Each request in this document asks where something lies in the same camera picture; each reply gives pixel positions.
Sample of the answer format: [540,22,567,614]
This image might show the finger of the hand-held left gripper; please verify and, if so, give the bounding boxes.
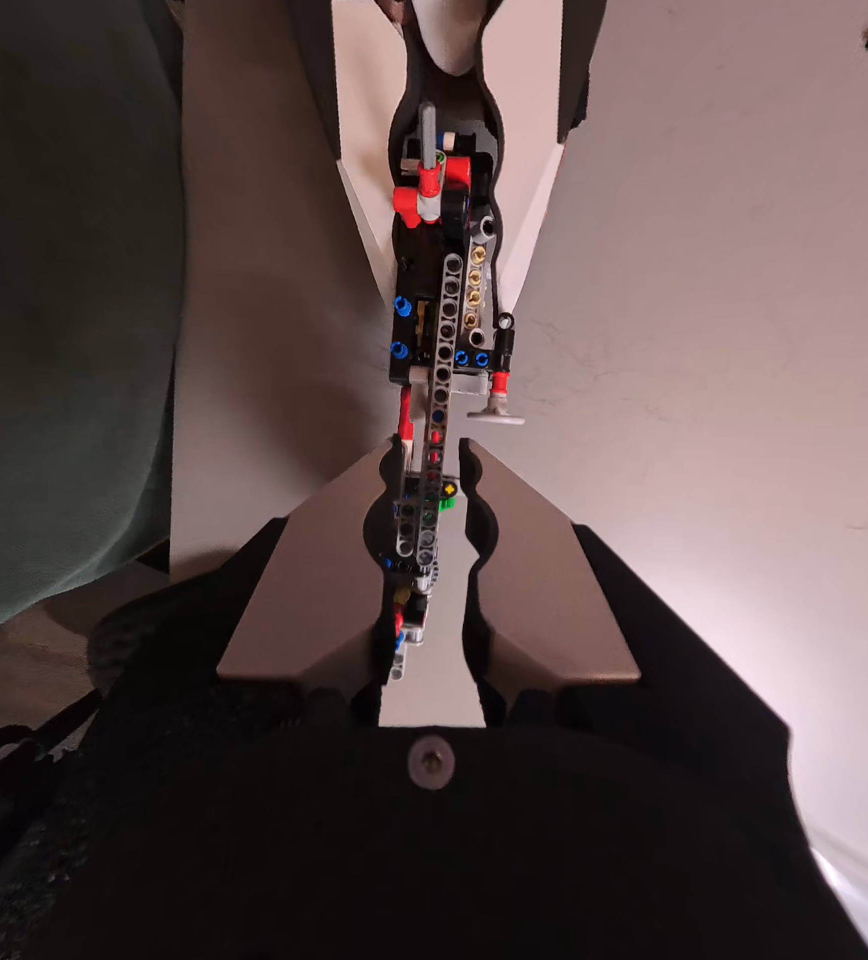
[332,0,414,301]
[479,0,566,305]

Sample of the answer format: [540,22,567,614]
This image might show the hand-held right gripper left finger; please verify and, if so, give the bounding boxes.
[216,437,405,695]

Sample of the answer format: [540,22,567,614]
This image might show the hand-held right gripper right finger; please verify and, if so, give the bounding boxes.
[458,437,642,695]

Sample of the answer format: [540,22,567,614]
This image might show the lego car chassis assembly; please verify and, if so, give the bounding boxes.
[387,103,526,684]

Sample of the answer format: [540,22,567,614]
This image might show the black honeycomb armrest pad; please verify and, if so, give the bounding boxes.
[85,577,255,706]

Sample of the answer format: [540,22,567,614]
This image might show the person's green sweater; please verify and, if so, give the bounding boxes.
[0,0,187,650]

